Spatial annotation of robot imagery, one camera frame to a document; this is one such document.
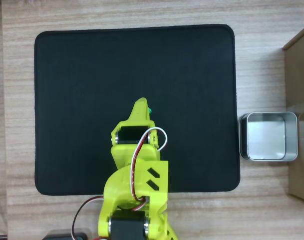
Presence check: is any square metal tin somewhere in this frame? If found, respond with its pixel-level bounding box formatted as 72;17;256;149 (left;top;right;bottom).
239;111;299;163

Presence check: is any black device with clear case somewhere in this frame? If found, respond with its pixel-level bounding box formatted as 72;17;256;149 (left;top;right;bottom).
41;228;90;240

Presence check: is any white red wrist servo cable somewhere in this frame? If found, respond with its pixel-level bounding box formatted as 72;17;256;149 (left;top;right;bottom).
130;127;169;213

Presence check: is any black rectangular mat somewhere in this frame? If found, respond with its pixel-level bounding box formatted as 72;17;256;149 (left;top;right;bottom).
33;23;241;197

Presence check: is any brown cardboard box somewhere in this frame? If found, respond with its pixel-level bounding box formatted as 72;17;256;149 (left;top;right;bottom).
282;23;304;204

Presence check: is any red black white base cable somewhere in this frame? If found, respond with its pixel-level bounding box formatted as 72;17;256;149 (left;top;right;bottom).
71;195;105;237

